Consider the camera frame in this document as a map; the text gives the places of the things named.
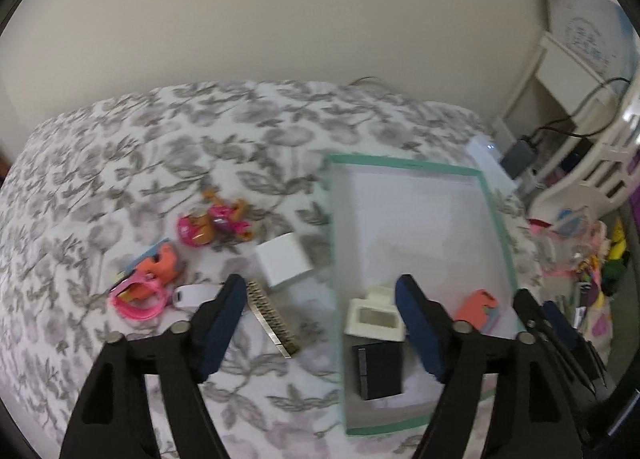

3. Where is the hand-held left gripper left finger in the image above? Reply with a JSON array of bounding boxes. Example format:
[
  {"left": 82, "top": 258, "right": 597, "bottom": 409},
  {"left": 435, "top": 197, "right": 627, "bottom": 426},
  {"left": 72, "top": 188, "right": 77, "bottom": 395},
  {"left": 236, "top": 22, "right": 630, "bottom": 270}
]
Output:
[{"left": 59, "top": 273, "right": 248, "bottom": 459}]

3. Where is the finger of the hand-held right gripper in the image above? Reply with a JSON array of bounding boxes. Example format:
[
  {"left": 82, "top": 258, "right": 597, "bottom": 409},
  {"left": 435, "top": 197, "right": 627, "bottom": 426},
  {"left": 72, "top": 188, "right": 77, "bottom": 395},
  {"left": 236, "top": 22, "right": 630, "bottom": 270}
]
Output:
[
  {"left": 514, "top": 288, "right": 596, "bottom": 392},
  {"left": 542, "top": 300, "right": 616, "bottom": 390}
]

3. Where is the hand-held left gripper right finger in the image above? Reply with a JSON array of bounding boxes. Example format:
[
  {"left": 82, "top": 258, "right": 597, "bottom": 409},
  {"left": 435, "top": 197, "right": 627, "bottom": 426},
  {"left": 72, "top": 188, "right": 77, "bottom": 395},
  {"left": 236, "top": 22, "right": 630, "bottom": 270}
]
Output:
[{"left": 394, "top": 274, "right": 583, "bottom": 459}]

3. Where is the white watch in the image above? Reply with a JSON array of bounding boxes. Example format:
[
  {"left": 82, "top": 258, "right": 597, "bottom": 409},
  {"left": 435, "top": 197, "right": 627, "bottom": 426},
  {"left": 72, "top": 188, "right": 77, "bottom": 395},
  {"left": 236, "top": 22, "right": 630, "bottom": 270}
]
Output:
[{"left": 171, "top": 283, "right": 223, "bottom": 310}]

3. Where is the gold harmonica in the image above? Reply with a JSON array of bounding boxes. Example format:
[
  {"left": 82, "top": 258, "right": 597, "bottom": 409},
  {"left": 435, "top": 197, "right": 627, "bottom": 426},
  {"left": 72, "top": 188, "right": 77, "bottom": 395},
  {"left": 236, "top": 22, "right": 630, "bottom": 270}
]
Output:
[{"left": 246, "top": 280, "right": 301, "bottom": 359}]

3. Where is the black power adapter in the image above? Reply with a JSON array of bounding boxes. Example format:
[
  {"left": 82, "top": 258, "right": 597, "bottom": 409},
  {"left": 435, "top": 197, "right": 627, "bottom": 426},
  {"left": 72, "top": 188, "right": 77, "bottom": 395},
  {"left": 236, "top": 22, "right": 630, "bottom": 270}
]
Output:
[{"left": 351, "top": 339, "right": 405, "bottom": 400}]

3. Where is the orange blue toy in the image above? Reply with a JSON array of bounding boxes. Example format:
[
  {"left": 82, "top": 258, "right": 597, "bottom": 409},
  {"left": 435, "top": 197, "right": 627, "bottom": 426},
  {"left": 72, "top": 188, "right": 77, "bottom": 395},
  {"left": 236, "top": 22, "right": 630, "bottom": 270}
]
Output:
[{"left": 454, "top": 289, "right": 503, "bottom": 332}]

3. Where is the cream hair claw clip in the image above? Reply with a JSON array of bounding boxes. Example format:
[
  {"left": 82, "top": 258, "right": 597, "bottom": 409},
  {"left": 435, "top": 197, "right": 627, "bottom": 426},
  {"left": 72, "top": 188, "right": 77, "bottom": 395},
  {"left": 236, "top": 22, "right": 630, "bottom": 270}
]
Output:
[{"left": 345, "top": 285, "right": 405, "bottom": 341}]

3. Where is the orange yellow carrot toy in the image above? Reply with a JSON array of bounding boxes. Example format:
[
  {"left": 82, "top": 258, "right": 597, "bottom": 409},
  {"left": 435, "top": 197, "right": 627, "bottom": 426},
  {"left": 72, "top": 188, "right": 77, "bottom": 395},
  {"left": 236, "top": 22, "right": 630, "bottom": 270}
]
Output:
[{"left": 117, "top": 238, "right": 182, "bottom": 302}]

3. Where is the pink smart band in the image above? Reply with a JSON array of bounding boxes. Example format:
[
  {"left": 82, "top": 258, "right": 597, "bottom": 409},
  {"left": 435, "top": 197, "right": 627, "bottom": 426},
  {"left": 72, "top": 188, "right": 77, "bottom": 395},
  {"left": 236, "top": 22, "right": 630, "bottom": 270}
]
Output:
[{"left": 110, "top": 276, "right": 168, "bottom": 321}]

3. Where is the white cube charger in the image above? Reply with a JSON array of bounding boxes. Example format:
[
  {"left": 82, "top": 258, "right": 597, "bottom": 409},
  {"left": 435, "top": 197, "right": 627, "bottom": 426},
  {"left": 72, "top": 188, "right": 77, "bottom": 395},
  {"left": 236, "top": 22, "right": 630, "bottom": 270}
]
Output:
[{"left": 254, "top": 232, "right": 315, "bottom": 290}]

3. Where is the green rimmed white tray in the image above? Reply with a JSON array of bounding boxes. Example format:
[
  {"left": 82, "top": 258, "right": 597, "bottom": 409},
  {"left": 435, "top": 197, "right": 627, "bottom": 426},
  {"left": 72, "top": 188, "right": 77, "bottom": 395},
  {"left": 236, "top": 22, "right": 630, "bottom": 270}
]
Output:
[{"left": 322, "top": 154, "right": 519, "bottom": 437}]

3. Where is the pink dog toy figure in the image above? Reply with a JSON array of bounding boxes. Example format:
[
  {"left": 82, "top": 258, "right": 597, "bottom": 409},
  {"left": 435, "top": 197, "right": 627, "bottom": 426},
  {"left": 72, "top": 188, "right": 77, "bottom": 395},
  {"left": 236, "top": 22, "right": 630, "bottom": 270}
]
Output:
[{"left": 176, "top": 187, "right": 252, "bottom": 247}]

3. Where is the pile of colourful toys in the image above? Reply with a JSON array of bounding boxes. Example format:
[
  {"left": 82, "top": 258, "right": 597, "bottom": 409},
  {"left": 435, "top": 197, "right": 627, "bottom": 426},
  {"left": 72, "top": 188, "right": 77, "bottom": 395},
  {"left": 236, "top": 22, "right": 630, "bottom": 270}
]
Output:
[{"left": 530, "top": 209, "right": 631, "bottom": 340}]

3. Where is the grey power bank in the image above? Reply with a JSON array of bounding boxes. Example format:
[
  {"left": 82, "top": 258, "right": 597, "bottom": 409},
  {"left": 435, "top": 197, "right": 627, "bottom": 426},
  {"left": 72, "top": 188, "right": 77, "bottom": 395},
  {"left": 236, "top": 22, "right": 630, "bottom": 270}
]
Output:
[{"left": 500, "top": 139, "right": 538, "bottom": 178}]

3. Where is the white flat device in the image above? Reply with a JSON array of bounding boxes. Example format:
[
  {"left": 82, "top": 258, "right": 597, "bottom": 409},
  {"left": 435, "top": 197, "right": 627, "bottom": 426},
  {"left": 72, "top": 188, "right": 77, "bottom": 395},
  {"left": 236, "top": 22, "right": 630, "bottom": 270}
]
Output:
[{"left": 465, "top": 135, "right": 518, "bottom": 190}]

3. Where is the floral grey white blanket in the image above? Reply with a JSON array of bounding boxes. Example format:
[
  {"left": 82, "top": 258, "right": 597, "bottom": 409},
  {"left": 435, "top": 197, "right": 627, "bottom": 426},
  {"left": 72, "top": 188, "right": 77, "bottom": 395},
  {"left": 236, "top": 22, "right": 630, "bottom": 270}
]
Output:
[{"left": 0, "top": 80, "right": 546, "bottom": 459}]

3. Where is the white shelf unit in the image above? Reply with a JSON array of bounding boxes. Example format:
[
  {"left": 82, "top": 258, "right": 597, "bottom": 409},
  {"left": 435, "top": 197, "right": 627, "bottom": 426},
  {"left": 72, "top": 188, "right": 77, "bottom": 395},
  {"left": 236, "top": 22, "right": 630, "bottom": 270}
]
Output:
[{"left": 492, "top": 34, "right": 626, "bottom": 190}]

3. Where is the white printed bag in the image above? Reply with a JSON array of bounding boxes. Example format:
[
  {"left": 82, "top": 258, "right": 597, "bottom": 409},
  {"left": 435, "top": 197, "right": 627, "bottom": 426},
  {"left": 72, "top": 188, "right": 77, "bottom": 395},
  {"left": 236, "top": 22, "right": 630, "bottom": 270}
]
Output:
[{"left": 545, "top": 0, "right": 636, "bottom": 84}]

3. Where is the white slatted rail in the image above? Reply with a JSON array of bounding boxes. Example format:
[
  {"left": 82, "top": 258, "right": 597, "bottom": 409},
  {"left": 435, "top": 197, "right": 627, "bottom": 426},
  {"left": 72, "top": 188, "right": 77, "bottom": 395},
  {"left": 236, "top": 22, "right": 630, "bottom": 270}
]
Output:
[{"left": 530, "top": 89, "right": 640, "bottom": 220}]

